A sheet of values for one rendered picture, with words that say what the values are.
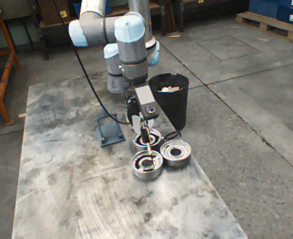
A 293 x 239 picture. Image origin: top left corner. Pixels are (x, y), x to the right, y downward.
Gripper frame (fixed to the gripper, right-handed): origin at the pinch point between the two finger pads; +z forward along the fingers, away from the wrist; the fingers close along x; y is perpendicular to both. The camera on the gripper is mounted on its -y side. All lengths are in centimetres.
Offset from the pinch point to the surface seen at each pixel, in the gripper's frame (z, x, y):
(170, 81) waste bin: 59, -58, 131
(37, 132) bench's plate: 13, 38, 35
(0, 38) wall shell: 69, 117, 403
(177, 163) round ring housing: 10.5, -8.0, -7.3
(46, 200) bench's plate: 13.2, 35.0, -3.7
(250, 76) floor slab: 94, -165, 162
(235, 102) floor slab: 94, -122, 123
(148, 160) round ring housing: 11.1, 0.5, -1.7
